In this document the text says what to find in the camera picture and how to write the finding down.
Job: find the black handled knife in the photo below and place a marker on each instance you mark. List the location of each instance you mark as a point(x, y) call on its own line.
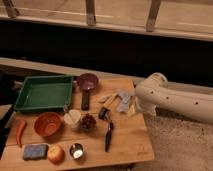
point(108, 136)

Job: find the blue sponge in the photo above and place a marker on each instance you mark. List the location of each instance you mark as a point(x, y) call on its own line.
point(35, 152)

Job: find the black brush tool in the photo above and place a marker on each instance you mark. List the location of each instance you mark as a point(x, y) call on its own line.
point(103, 113)

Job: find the small bowl of red berries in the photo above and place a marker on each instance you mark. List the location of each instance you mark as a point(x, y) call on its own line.
point(88, 122)

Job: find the green plastic tray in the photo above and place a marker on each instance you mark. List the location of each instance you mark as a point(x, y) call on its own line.
point(44, 93)

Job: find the small metal cup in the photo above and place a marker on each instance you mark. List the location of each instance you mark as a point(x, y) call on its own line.
point(76, 150)

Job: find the grey cloth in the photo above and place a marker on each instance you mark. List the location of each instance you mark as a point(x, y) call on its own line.
point(125, 96)

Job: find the orange carrot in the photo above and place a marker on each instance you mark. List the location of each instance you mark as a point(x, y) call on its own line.
point(20, 129)

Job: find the orange bowl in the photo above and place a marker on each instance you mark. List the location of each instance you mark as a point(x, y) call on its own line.
point(47, 124)

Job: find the beige wooden spoon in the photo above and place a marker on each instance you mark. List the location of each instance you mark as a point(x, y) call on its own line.
point(104, 98)

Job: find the red yellow apple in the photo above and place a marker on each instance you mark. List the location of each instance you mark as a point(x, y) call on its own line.
point(55, 154)

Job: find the white cup with spoon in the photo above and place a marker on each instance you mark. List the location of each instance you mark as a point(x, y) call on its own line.
point(72, 117)

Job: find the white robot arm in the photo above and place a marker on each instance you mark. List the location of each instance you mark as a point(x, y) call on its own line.
point(153, 92)

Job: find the dark eraser block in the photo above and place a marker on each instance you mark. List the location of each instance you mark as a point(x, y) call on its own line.
point(85, 100)

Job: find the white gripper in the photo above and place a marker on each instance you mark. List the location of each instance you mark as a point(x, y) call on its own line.
point(146, 106)

